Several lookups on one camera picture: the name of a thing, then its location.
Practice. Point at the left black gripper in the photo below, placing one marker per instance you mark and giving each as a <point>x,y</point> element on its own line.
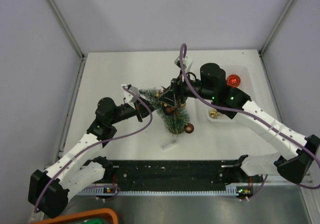
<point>144,110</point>

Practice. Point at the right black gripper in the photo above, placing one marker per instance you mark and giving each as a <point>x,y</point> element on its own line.
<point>168,97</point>

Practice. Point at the brown bauble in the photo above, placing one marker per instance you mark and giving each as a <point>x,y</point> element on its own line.
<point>189,128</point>
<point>168,111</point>

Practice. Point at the small green christmas tree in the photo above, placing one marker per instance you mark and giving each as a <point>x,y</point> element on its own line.
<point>175,119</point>

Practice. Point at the white plastic basket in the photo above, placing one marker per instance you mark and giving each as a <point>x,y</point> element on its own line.
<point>214,88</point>

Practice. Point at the red glitter bauble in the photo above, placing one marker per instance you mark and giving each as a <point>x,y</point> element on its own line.
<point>233,80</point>

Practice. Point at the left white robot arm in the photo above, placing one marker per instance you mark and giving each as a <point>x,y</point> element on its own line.
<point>51,190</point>

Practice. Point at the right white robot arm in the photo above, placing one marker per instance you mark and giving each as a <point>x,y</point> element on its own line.
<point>295,152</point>

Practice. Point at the clear battery box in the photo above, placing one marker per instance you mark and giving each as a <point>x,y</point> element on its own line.
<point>168,145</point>

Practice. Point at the orange bin rim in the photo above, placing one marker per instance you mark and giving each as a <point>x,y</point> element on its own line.
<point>105,213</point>

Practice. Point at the green bin lid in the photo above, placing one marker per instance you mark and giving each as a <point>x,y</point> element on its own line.
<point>95,220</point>

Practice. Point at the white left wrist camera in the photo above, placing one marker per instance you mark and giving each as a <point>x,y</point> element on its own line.
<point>131,93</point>

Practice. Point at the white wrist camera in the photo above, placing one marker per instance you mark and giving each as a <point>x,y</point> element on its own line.
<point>187,63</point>
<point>131,93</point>

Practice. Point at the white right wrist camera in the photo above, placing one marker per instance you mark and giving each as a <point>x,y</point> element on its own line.
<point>187,63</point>

